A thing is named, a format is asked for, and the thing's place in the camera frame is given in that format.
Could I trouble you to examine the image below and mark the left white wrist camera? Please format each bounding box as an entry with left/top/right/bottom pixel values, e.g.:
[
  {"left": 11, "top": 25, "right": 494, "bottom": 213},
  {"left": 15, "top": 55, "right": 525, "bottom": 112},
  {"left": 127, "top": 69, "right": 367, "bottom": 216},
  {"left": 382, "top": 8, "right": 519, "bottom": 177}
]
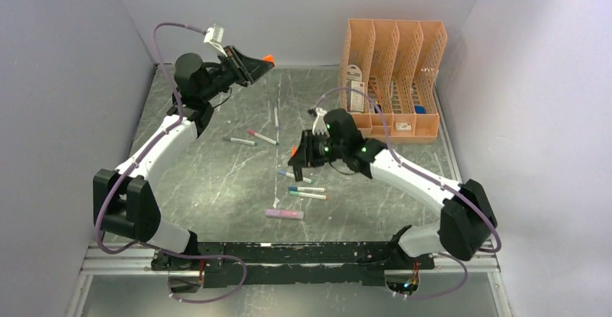
[{"left": 203, "top": 24, "right": 224, "bottom": 48}]

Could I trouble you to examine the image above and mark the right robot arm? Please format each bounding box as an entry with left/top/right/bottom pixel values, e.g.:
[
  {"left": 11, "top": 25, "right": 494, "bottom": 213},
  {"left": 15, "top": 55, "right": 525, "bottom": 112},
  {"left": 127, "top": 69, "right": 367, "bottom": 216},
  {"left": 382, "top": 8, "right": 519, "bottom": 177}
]
[{"left": 288, "top": 108, "right": 499, "bottom": 269}]

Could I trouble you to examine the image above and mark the pink capped white marker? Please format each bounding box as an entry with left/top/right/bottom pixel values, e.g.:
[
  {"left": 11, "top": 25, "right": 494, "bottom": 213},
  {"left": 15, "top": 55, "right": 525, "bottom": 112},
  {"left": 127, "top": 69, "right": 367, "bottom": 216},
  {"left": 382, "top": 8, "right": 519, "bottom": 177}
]
[{"left": 248, "top": 129, "right": 279, "bottom": 146}]

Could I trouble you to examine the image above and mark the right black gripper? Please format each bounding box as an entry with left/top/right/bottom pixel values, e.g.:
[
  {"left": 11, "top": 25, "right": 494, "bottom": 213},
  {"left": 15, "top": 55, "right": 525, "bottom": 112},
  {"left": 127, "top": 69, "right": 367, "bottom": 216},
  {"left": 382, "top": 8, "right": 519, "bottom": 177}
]
[{"left": 290, "top": 129, "right": 346, "bottom": 168}]

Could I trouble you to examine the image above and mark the teal capped white marker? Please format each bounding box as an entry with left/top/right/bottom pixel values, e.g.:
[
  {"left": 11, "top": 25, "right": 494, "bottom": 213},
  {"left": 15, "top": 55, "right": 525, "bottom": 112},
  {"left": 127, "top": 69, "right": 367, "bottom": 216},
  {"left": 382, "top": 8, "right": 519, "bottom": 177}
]
[{"left": 288, "top": 186, "right": 327, "bottom": 193}]

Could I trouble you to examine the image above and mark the orange mesh file organizer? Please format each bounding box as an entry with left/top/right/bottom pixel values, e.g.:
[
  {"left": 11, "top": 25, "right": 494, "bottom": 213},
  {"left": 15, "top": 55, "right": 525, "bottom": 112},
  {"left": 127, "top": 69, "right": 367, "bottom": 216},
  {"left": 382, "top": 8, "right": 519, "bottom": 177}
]
[{"left": 338, "top": 19, "right": 447, "bottom": 144}]

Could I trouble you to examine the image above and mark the white packaged item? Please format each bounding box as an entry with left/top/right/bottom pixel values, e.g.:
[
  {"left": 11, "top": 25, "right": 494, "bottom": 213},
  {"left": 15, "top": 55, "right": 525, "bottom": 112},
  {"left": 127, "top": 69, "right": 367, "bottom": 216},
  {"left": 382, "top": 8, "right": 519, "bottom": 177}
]
[{"left": 345, "top": 64, "right": 364, "bottom": 113}]

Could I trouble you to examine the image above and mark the black orange highlighter body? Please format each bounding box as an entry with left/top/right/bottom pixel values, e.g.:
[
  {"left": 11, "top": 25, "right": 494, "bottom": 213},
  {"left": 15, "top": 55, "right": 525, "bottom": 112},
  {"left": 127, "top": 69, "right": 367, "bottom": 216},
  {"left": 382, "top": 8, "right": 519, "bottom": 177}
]
[{"left": 291, "top": 146, "right": 305, "bottom": 182}]

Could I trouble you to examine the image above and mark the blue object in organizer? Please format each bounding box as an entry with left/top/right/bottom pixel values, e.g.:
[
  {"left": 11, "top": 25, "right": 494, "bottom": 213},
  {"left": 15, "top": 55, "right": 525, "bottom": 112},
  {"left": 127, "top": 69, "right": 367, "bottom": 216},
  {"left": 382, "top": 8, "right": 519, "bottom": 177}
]
[{"left": 414, "top": 105, "right": 427, "bottom": 114}]

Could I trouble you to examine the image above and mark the green capped orange marker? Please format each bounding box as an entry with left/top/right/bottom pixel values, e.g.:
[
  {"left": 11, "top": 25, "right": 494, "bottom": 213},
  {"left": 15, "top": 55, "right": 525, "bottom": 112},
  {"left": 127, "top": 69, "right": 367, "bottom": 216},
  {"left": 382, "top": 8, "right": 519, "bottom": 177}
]
[{"left": 289, "top": 191, "right": 329, "bottom": 200}]

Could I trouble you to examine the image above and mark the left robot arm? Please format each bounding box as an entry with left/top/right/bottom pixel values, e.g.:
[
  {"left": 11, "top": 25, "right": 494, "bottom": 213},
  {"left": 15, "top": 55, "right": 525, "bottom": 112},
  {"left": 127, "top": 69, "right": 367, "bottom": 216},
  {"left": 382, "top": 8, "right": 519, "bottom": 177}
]
[{"left": 93, "top": 45, "right": 275, "bottom": 271}]

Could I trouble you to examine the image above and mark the aluminium rail frame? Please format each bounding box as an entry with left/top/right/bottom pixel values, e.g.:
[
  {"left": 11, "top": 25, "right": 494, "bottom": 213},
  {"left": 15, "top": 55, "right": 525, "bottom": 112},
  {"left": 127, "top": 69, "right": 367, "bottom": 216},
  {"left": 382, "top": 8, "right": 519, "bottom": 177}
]
[{"left": 81, "top": 243, "right": 501, "bottom": 275}]

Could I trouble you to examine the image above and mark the purple highlighter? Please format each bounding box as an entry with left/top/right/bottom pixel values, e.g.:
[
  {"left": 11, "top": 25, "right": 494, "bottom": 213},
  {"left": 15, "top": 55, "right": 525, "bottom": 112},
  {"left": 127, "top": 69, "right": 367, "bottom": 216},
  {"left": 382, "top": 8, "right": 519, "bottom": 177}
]
[{"left": 265, "top": 209, "right": 304, "bottom": 220}]

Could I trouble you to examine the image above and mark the grey capped white marker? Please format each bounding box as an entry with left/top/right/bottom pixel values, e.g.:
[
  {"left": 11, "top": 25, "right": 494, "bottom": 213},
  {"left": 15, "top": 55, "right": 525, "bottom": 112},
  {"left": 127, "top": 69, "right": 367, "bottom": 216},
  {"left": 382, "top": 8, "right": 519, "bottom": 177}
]
[{"left": 222, "top": 136, "right": 258, "bottom": 146}]

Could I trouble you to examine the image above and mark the blue capped white marker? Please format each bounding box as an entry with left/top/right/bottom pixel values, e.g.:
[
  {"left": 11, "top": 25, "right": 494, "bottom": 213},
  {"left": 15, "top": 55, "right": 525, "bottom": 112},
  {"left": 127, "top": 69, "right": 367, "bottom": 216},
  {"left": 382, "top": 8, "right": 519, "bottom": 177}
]
[{"left": 277, "top": 170, "right": 314, "bottom": 184}]

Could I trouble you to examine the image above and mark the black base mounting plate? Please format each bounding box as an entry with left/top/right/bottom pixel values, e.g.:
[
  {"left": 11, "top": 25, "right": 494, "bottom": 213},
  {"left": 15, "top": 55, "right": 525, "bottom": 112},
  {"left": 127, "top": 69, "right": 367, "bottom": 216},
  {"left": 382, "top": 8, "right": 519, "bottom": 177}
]
[{"left": 151, "top": 241, "right": 434, "bottom": 288}]

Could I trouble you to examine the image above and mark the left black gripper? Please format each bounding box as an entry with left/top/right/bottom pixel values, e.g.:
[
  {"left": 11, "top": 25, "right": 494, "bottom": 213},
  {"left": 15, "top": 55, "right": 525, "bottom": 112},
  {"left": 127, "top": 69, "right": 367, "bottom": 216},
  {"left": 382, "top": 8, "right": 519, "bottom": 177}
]
[{"left": 202, "top": 47, "right": 276, "bottom": 103}]

